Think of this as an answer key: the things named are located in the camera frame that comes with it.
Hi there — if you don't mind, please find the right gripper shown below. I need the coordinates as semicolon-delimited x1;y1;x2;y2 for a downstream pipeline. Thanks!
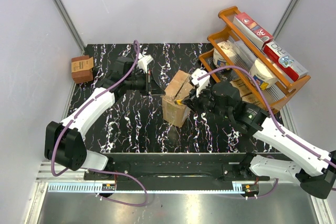
183;82;232;120

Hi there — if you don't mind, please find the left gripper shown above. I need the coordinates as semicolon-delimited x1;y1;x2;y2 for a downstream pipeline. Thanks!
124;70;165;95

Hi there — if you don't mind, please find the brown cardboard express box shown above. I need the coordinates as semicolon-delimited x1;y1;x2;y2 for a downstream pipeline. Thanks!
162;70;193;127

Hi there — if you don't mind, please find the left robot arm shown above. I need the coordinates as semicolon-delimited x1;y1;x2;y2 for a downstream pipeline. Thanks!
44;55;165;180

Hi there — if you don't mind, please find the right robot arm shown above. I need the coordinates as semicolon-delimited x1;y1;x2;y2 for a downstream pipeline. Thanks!
176;81;335;199

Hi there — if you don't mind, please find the red white toothpaste box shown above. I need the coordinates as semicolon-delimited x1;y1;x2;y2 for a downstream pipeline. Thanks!
233;12;273;50

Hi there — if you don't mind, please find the red silver toothpaste box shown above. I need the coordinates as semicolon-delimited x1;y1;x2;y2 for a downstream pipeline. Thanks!
263;41;309;81

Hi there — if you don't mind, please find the upper beige cleaning pad pack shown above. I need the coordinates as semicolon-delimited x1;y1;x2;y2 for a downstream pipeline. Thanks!
230;79;251;97

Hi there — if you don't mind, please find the beige cleaning pad pack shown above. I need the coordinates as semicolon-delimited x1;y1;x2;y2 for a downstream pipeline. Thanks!
230;79;251;97
242;93;263;106

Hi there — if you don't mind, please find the lower beige cleaning pad pack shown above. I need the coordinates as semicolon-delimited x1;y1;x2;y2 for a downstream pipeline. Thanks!
242;93;263;106

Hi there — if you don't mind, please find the orange wooden shelf rack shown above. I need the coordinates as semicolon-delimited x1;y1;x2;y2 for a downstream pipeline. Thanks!
199;6;310;113

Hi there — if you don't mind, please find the red cleaning pad pack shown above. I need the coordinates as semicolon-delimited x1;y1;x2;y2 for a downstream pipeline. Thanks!
71;55;94;84

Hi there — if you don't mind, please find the right toilet paper roll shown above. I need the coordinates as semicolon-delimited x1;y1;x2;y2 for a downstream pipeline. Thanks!
249;58;277;90

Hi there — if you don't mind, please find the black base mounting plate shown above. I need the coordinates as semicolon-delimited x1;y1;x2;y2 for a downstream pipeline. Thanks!
83;152;271;192

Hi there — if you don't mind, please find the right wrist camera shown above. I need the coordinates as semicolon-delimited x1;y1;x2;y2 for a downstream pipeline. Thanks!
190;68;210;97

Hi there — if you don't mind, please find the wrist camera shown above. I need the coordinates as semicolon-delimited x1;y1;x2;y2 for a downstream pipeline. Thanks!
137;54;153;73
190;68;210;97

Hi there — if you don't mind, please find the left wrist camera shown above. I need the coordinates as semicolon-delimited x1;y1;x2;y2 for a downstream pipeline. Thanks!
137;54;153;73

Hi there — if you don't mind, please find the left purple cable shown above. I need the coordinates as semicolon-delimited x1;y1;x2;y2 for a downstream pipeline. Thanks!
50;39;150;207

